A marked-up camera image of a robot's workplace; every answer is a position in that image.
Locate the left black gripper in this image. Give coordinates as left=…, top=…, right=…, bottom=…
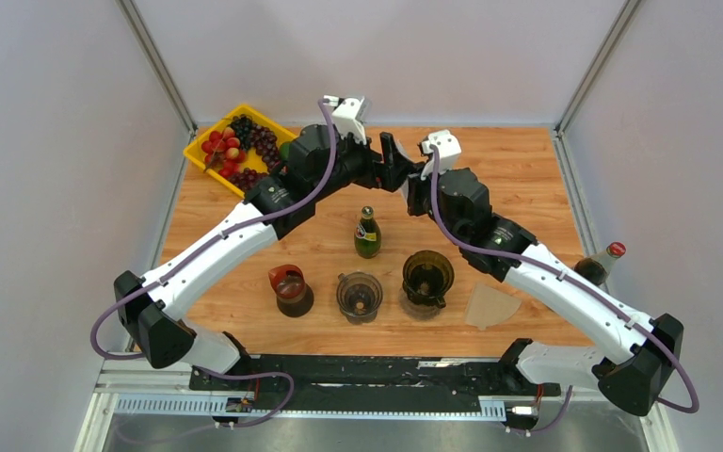
left=311, top=124, right=414, bottom=202

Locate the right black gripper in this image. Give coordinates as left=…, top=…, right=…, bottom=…
left=402, top=159, right=463, bottom=247

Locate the dark olive coffee dripper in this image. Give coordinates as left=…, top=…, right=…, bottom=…
left=402, top=250, right=455, bottom=310

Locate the white paper coffee filter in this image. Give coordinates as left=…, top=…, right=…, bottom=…
left=395, top=140, right=413, bottom=202

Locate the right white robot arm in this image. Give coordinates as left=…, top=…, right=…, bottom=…
left=398, top=166, right=700, bottom=416

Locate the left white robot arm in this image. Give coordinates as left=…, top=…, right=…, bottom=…
left=113, top=124, right=424, bottom=390

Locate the brown paper coffee filter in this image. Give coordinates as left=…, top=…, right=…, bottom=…
left=464, top=283, right=522, bottom=331

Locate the green glass Perrier bottle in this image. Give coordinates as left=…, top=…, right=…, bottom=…
left=354, top=206, right=382, bottom=259

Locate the green lime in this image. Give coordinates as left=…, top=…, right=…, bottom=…
left=279, top=141, right=291, bottom=162

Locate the clear glass server jug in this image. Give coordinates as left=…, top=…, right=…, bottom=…
left=398, top=292, right=442, bottom=321

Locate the yellow plastic fruit tray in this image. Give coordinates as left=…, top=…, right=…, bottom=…
left=184, top=105, right=296, bottom=197

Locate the dark purple grape bunch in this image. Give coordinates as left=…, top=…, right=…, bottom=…
left=230, top=115, right=281, bottom=191

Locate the small red fruits cluster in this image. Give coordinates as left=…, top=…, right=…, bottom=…
left=201, top=126, right=247, bottom=179

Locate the red capped soda bottle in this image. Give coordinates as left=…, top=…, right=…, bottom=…
left=573, top=241, right=627, bottom=286

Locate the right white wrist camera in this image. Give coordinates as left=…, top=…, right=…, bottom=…
left=419, top=129, right=462, bottom=180

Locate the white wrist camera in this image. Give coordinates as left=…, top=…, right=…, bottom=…
left=419, top=129, right=462, bottom=180
left=323, top=95, right=369, bottom=145

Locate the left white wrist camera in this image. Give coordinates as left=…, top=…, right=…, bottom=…
left=323, top=95, right=369, bottom=145

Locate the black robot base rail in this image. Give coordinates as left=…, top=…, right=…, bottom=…
left=188, top=354, right=562, bottom=429

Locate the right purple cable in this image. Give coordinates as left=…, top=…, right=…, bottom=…
left=428, top=147, right=700, bottom=435

